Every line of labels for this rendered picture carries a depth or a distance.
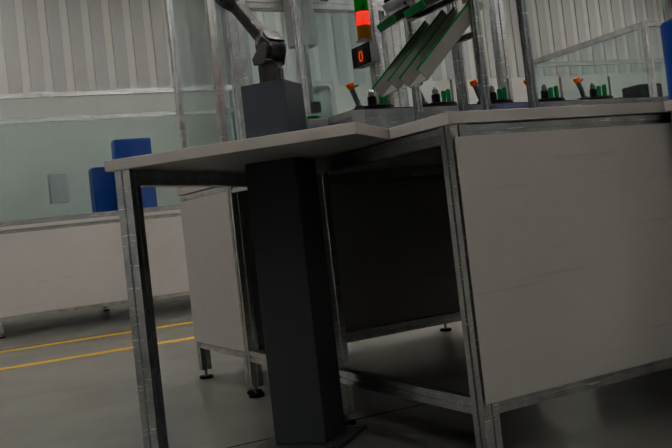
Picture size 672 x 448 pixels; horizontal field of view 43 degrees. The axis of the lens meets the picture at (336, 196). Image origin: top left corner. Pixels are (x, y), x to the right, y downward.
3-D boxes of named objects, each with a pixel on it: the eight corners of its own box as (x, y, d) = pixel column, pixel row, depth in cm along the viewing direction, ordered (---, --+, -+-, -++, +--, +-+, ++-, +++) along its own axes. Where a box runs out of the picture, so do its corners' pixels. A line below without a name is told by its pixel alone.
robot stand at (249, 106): (247, 153, 250) (240, 86, 250) (268, 155, 263) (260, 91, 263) (291, 147, 245) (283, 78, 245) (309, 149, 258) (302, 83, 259)
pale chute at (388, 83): (399, 90, 244) (387, 79, 243) (382, 98, 256) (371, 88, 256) (453, 19, 251) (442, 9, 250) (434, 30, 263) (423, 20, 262)
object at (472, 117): (448, 124, 199) (447, 111, 200) (222, 183, 331) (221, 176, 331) (814, 103, 267) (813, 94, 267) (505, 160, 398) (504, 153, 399)
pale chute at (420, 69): (428, 79, 231) (416, 68, 230) (409, 88, 243) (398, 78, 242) (485, 5, 238) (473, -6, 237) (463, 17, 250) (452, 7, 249)
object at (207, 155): (104, 172, 222) (103, 161, 222) (256, 175, 306) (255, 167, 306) (356, 133, 198) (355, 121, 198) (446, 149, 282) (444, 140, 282)
